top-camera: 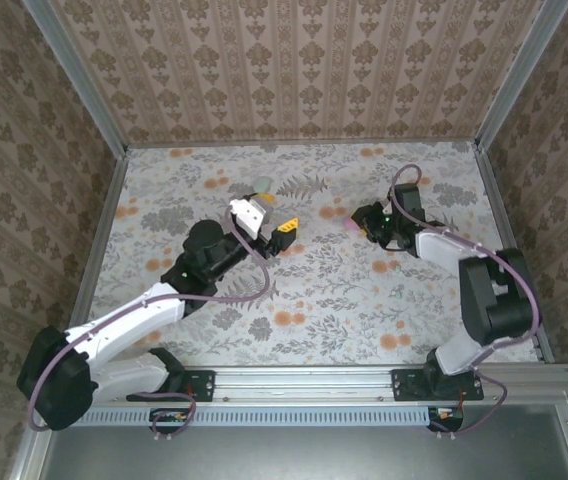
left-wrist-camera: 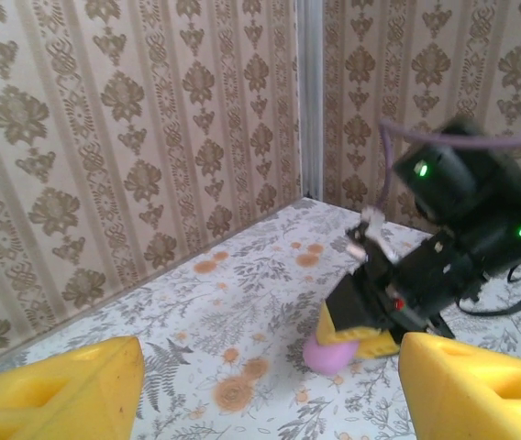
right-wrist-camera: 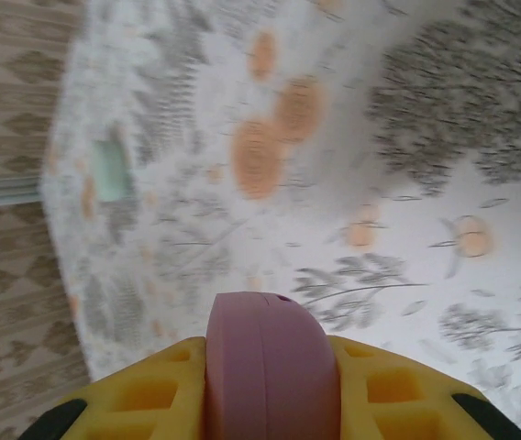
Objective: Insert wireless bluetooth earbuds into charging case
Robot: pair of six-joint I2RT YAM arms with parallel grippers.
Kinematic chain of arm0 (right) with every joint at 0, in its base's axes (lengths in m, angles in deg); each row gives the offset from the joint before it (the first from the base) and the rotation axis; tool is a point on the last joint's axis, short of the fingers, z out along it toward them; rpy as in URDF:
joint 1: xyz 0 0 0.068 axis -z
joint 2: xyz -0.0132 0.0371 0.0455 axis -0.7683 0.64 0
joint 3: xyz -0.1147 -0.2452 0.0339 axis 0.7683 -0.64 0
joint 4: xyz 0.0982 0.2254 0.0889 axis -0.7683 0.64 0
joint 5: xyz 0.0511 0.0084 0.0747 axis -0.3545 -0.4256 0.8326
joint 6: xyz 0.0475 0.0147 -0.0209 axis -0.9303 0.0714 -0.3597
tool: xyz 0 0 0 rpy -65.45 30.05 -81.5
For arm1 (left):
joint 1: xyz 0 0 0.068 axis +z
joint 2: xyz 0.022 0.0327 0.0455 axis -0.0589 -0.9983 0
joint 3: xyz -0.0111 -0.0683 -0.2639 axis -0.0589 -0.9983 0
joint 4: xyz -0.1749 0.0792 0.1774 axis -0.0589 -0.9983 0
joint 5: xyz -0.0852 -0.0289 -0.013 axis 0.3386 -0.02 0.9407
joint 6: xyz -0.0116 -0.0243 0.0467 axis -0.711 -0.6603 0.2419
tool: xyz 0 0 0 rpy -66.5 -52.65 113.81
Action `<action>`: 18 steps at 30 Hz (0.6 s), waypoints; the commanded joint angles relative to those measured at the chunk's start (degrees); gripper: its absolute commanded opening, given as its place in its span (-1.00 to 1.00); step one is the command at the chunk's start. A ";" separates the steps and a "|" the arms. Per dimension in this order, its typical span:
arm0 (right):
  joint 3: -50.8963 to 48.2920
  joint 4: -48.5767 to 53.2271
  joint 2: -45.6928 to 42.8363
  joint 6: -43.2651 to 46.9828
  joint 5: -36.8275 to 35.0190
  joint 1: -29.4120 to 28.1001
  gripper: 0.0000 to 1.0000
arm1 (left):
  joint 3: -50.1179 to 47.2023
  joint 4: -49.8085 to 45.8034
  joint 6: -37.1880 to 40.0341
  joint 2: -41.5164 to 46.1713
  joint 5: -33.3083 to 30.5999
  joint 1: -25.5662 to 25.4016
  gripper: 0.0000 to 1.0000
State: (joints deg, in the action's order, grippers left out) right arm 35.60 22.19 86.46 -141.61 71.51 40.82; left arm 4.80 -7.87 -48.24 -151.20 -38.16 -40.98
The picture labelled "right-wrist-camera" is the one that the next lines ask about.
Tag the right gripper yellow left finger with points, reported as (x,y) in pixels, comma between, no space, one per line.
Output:
(150,394)

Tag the floral patterned table cover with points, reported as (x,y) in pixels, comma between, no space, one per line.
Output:
(334,183)

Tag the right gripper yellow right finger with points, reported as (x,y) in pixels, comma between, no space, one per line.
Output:
(402,399)

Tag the mint green earbud charging case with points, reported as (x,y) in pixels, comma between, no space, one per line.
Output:
(111,169)

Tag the aluminium frame post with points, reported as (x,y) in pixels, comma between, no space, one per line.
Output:
(3,192)

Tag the pink earbud charging case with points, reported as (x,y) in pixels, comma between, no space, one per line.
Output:
(269,366)

